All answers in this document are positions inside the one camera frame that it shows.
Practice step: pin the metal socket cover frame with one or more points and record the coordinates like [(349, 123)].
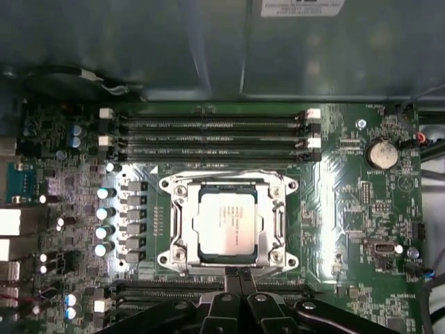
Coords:
[(265, 222)]

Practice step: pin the RAM slot black clips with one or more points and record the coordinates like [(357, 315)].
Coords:
[(208, 153), (208, 129), (156, 286)]

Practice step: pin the round coin battery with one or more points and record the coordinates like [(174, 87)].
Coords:
[(381, 153)]

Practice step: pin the silver CPU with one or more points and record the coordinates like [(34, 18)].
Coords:
[(226, 226)]

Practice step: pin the metal CPU socket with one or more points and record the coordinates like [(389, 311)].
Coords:
[(288, 195)]

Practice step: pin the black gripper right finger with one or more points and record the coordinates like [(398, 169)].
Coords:
[(267, 313)]

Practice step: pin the white barcode sticker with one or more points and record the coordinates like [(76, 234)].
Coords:
[(302, 7)]

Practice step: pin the metal socket locking lever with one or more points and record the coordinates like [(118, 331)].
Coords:
[(236, 172), (208, 266)]

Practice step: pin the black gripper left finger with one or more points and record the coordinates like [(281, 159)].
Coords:
[(215, 313)]

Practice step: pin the green motherboard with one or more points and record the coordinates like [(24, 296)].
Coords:
[(347, 226)]

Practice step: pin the black PC case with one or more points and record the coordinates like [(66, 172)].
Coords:
[(139, 52)]

